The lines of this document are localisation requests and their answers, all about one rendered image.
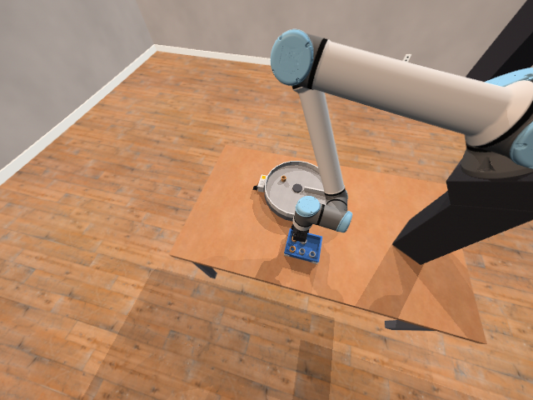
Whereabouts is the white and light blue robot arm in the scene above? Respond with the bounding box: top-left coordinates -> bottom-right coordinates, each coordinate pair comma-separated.
271,29 -> 533,233

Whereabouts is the blue crate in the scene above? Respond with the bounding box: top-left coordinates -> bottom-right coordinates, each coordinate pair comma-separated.
284,229 -> 322,264

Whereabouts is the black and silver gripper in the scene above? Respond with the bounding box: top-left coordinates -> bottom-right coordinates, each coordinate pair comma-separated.
291,224 -> 310,243

